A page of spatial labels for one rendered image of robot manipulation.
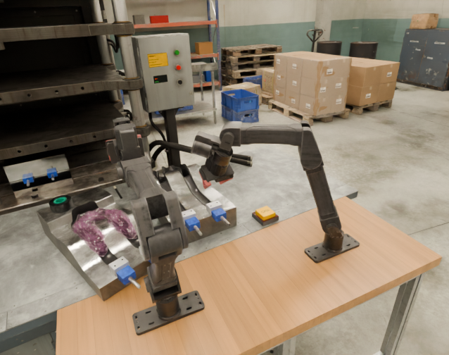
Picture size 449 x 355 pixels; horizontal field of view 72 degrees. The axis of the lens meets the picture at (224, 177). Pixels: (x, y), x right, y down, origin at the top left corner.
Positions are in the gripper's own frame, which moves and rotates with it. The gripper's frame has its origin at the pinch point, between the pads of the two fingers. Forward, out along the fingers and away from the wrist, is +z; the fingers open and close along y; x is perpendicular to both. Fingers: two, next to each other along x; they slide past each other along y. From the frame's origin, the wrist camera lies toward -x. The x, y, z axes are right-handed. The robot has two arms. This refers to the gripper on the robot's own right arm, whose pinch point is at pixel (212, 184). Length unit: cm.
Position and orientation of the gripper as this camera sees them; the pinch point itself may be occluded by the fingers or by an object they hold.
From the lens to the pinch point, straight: 112.8
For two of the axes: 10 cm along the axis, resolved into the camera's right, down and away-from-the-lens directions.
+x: 4.3, 7.9, -4.4
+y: -8.7, 2.5, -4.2
